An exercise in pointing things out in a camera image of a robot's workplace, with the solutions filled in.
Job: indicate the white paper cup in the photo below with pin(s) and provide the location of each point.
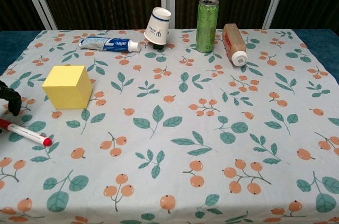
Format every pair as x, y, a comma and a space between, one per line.
157, 28

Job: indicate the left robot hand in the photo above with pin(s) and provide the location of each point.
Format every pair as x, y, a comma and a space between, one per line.
14, 100

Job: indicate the brown drink bottle white cap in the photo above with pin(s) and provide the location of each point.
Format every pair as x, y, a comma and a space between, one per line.
234, 44

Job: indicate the red and white marker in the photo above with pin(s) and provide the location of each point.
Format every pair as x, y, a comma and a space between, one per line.
26, 132

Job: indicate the yellow cube block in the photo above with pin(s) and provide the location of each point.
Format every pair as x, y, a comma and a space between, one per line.
66, 89

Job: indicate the green drink can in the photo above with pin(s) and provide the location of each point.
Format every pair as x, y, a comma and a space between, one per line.
206, 28

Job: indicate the blue white toothpaste tube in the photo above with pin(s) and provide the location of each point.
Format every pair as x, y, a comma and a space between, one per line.
106, 43

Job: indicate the floral fruit print tablecloth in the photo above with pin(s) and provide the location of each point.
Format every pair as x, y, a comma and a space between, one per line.
180, 134

